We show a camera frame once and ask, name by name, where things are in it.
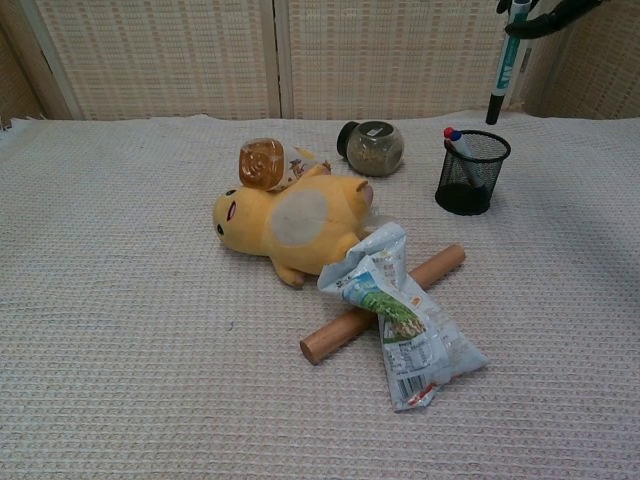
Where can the woven bamboo folding screen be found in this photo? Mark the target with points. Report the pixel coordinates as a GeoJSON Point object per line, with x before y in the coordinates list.
{"type": "Point", "coordinates": [200, 55]}

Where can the yellow plush toy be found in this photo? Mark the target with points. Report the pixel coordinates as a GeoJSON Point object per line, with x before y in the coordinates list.
{"type": "Point", "coordinates": [295, 220]}

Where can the crumpled white snack bag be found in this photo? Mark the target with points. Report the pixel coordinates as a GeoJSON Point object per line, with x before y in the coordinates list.
{"type": "Point", "coordinates": [400, 320]}

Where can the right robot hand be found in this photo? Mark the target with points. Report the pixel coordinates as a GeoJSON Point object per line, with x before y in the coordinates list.
{"type": "Point", "coordinates": [550, 17]}

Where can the red blue pen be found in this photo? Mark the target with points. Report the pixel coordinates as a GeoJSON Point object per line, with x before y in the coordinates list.
{"type": "Point", "coordinates": [462, 150]}

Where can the white teal whiteboard marker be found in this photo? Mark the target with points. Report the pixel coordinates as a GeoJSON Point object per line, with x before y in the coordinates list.
{"type": "Point", "coordinates": [506, 65]}

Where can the white woven tablecloth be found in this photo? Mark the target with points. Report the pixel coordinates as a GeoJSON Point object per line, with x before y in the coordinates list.
{"type": "Point", "coordinates": [125, 300]}

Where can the round glass jar black lid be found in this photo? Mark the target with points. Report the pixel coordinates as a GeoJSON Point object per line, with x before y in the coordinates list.
{"type": "Point", "coordinates": [376, 150]}

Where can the amber plastic drink bottle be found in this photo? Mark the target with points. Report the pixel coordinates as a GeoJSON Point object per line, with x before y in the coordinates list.
{"type": "Point", "coordinates": [260, 165]}

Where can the black mesh pen cup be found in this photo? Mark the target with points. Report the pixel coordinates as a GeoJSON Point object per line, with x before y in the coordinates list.
{"type": "Point", "coordinates": [465, 192]}

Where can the wooden rolling pin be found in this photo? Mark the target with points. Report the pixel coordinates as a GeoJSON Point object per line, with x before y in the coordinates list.
{"type": "Point", "coordinates": [335, 335]}

